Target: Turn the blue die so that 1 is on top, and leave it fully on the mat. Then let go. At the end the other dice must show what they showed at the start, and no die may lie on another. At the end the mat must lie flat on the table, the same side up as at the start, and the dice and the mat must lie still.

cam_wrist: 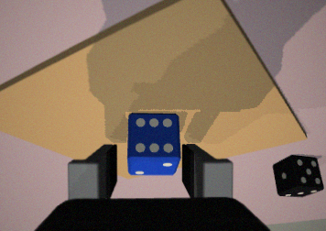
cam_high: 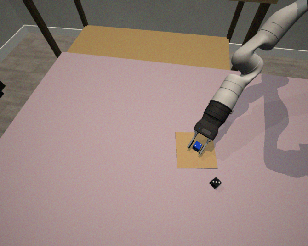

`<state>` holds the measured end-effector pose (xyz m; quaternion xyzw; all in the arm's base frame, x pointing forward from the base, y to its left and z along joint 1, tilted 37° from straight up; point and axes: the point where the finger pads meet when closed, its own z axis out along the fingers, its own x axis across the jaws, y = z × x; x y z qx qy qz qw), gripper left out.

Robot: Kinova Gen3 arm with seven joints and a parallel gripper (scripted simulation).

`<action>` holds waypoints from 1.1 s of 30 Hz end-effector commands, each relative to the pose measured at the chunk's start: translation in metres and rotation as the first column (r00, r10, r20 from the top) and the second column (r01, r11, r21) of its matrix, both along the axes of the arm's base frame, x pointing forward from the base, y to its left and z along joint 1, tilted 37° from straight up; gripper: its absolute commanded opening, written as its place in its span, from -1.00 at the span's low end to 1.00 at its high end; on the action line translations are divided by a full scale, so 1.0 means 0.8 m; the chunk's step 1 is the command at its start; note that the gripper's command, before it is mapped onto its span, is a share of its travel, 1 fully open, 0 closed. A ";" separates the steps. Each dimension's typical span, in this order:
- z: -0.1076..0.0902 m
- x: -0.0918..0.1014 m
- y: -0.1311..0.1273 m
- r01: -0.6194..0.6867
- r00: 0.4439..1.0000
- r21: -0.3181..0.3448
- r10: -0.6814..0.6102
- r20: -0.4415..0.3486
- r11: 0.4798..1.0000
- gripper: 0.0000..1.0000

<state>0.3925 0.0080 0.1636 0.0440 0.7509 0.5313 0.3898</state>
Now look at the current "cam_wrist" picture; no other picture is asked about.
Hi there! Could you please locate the blue die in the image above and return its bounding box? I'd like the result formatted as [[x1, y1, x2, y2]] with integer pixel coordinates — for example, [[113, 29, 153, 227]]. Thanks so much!
[[127, 113, 181, 175]]

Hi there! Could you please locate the black die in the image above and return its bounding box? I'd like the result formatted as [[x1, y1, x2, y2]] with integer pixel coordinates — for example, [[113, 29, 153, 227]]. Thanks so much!
[[273, 155, 324, 197]]

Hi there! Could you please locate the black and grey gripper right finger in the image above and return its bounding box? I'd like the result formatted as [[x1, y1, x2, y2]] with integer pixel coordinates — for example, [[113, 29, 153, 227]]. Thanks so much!
[[182, 144, 234, 198]]

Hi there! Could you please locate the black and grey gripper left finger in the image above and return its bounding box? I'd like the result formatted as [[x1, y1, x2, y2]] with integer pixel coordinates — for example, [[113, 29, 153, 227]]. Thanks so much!
[[68, 144, 117, 200]]

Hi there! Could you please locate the tan flat mat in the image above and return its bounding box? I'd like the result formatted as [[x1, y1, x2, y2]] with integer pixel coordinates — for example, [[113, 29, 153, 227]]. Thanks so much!
[[0, 0, 308, 179]]

